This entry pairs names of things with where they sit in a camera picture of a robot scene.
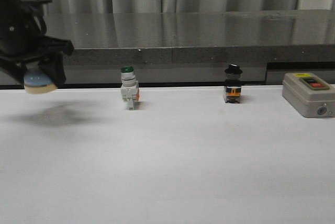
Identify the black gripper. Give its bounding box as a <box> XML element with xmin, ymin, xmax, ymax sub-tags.
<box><xmin>1</xmin><ymin>0</ymin><xmax>74</xmax><ymax>87</ymax></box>

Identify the blue and cream service bell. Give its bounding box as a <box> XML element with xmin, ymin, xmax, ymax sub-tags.
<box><xmin>24</xmin><ymin>63</ymin><xmax>58</xmax><ymax>94</ymax></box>

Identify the grey stone counter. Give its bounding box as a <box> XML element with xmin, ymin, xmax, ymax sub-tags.
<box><xmin>45</xmin><ymin>10</ymin><xmax>334</xmax><ymax>87</ymax></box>

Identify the green pushbutton switch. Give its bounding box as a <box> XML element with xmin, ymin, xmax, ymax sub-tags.
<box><xmin>120</xmin><ymin>66</ymin><xmax>139</xmax><ymax>110</ymax></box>

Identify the black selector knob switch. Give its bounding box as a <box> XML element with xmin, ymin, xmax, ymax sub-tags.
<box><xmin>224</xmin><ymin>64</ymin><xmax>243</xmax><ymax>103</ymax></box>

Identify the grey start-stop switch box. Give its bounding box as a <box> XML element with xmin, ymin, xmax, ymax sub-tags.
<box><xmin>282</xmin><ymin>73</ymin><xmax>334</xmax><ymax>118</ymax></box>

